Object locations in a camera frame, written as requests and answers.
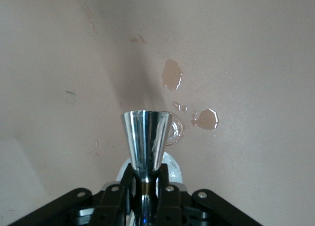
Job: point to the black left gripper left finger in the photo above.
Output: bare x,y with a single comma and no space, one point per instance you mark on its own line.
113,206

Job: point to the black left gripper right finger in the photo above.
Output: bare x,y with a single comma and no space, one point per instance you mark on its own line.
169,206

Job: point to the steel double jigger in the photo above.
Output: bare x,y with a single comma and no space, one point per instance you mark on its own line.
145,142

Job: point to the brown table mat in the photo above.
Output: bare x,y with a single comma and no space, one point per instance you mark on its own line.
49,63

